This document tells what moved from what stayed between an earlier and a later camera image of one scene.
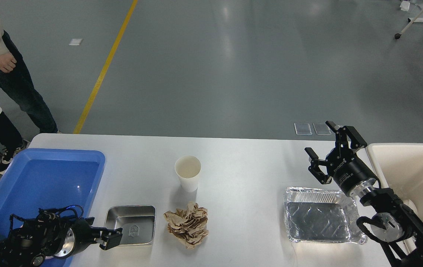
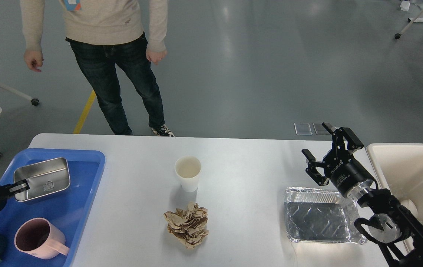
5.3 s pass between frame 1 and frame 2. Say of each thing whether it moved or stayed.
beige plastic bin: stayed
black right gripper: stayed
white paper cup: stayed
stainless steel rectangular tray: moved
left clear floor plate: stayed
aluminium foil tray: stayed
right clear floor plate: stayed
